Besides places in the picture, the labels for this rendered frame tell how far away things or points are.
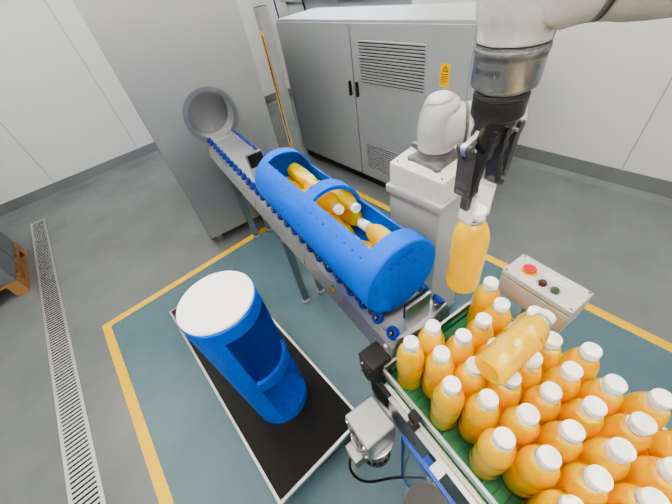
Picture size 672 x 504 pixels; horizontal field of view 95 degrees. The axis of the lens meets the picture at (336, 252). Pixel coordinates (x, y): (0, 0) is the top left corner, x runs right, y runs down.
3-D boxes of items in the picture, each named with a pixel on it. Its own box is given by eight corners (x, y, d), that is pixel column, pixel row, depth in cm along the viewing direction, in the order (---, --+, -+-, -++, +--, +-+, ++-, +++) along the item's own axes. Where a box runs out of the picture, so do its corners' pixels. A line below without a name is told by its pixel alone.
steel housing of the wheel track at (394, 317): (251, 166, 268) (237, 127, 244) (444, 348, 127) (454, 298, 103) (220, 179, 259) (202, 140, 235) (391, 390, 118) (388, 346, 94)
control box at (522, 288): (515, 274, 102) (524, 252, 95) (579, 314, 89) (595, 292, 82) (495, 290, 99) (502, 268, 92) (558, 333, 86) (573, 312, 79)
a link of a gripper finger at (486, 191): (480, 179, 57) (483, 177, 57) (474, 209, 62) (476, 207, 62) (494, 186, 55) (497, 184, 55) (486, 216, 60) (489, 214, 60)
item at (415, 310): (423, 310, 106) (425, 287, 97) (428, 315, 104) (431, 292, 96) (401, 326, 103) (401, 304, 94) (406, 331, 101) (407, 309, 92)
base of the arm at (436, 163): (426, 139, 150) (426, 128, 146) (465, 154, 136) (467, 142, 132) (399, 156, 144) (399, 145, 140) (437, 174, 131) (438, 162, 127)
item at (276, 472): (237, 283, 257) (230, 271, 247) (365, 426, 167) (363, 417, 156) (178, 322, 236) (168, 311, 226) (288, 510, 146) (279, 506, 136)
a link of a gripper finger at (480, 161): (502, 133, 47) (496, 134, 46) (478, 198, 54) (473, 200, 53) (481, 125, 49) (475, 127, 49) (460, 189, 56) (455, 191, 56)
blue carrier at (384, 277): (312, 188, 167) (300, 137, 147) (433, 283, 110) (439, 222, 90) (265, 211, 159) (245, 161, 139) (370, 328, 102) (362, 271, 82)
